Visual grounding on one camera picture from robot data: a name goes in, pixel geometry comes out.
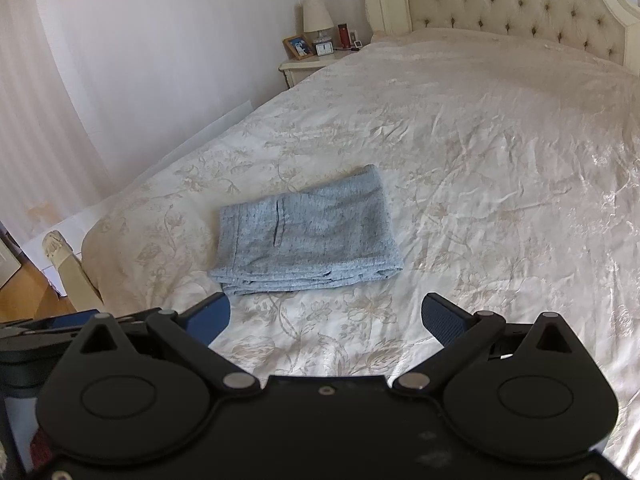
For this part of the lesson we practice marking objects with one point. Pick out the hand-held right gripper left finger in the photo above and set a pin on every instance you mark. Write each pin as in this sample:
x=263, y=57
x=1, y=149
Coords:
x=210, y=320

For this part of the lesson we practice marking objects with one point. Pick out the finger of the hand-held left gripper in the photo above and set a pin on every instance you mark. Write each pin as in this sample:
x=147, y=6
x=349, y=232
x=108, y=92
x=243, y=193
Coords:
x=65, y=322

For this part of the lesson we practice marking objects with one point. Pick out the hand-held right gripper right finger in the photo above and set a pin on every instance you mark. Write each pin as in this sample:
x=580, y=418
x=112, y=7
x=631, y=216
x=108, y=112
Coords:
x=441, y=321

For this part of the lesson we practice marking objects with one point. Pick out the grey pants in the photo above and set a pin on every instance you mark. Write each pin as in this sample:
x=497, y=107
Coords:
x=310, y=240

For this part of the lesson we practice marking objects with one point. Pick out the cream floral bedspread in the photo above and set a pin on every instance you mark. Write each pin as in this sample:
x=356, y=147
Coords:
x=475, y=160

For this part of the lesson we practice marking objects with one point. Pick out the cream nightstand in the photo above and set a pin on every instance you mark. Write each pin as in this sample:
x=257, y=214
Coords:
x=305, y=67

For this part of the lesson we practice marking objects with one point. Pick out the small white gadget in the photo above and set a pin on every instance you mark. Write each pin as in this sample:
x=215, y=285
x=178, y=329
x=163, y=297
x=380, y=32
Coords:
x=355, y=40

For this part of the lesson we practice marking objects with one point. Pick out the small white clock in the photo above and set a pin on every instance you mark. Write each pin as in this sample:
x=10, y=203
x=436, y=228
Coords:
x=324, y=49

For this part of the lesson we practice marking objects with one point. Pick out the red bottle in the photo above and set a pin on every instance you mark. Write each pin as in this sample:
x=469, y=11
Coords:
x=343, y=36

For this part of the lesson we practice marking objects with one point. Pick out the table lamp with cream shade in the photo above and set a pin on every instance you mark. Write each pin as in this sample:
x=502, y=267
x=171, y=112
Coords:
x=317, y=17

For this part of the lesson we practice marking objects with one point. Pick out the cream tufted headboard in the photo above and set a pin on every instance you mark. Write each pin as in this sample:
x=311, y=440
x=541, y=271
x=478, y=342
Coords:
x=505, y=5

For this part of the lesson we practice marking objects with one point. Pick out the cream footboard post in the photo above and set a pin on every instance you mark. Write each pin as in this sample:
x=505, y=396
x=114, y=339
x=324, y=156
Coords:
x=67, y=270

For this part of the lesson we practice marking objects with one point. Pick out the wooden photo frame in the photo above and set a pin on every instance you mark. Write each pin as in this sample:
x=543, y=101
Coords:
x=298, y=47

